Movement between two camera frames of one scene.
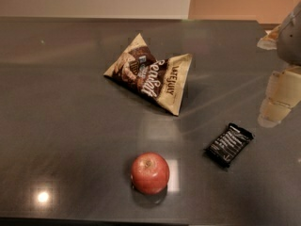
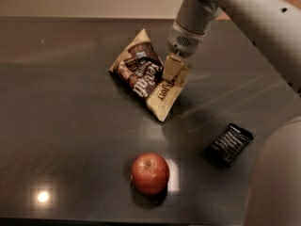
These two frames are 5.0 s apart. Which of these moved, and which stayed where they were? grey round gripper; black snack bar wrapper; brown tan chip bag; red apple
Moved: grey round gripper; brown tan chip bag
Stayed: red apple; black snack bar wrapper
